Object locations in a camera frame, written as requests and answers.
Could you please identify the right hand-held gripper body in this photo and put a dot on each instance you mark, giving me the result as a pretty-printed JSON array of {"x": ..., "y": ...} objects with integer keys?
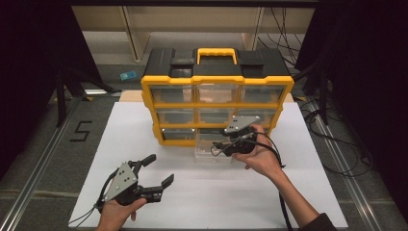
[{"x": 240, "y": 125}]

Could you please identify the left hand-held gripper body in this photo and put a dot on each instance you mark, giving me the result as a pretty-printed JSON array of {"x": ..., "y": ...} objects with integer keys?
[{"x": 123, "y": 179}]

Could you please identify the clear plastic drawer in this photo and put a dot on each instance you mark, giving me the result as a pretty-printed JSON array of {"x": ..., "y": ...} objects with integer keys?
[{"x": 205, "y": 150}]

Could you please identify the yellow black organizer cabinet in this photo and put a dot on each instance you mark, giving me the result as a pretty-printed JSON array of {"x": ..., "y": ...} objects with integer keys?
[{"x": 217, "y": 96}]

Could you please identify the person's left hand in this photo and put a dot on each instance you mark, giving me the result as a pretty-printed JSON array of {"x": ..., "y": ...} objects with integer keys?
[{"x": 117, "y": 213}]

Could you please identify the person's right hand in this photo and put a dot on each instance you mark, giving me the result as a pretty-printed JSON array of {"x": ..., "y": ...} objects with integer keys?
[{"x": 261, "y": 157}]

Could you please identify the white table board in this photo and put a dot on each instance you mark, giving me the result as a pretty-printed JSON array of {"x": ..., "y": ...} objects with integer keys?
[{"x": 198, "y": 205}]

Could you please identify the grid of closed clear drawers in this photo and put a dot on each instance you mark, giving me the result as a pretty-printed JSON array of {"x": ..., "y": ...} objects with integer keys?
[{"x": 174, "y": 94}]

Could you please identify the blue card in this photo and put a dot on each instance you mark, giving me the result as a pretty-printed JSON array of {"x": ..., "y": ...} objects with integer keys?
[{"x": 128, "y": 75}]

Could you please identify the black metal stand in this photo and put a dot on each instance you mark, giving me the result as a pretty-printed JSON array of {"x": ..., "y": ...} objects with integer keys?
[
  {"x": 323, "y": 96},
  {"x": 61, "y": 102}
]

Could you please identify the beige desk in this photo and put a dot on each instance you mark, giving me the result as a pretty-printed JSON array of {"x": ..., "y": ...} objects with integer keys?
[{"x": 192, "y": 22}]

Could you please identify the black curtain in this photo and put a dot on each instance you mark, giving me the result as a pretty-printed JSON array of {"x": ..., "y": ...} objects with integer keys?
[
  {"x": 372, "y": 80},
  {"x": 29, "y": 64}
]

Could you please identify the aluminium floor rail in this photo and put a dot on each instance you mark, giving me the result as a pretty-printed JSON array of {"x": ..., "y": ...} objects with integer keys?
[
  {"x": 38, "y": 173},
  {"x": 346, "y": 179}
]

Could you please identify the silver metal bracket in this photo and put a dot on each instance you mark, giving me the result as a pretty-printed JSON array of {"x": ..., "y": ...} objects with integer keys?
[{"x": 95, "y": 91}]

